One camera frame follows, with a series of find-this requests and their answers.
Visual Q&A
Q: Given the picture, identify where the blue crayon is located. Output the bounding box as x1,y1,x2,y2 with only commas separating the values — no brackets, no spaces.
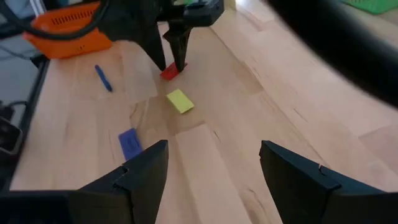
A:
94,64,114,93

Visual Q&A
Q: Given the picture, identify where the orange plastic bin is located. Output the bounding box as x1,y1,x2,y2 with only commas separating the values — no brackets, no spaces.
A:
22,1,113,60

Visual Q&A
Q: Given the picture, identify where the yellow eraser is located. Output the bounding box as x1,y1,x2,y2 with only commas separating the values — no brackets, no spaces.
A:
165,88,196,115

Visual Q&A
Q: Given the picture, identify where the green plastic bin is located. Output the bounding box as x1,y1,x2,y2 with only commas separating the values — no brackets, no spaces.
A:
340,0,398,16

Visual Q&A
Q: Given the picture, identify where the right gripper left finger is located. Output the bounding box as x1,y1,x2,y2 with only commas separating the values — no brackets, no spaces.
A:
78,139,170,224

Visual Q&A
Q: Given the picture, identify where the blue eraser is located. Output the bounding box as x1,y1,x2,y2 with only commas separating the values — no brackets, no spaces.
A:
118,128,144,161

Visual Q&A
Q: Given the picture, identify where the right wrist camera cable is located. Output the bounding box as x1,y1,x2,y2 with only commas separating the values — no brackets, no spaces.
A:
266,0,398,109

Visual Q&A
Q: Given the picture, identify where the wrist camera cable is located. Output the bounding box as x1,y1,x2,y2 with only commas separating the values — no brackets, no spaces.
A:
0,0,110,41
266,0,398,109

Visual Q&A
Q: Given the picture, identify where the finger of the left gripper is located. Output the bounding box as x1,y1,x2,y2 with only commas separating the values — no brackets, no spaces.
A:
136,24,168,72
162,27,194,73

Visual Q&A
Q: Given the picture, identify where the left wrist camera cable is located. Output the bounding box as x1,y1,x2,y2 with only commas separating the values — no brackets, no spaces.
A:
0,0,110,41

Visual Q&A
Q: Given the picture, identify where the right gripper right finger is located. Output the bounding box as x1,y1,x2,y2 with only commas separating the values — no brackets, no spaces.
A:
259,139,388,224

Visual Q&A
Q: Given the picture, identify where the red eraser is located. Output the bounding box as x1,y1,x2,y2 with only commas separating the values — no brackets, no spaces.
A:
159,61,189,82

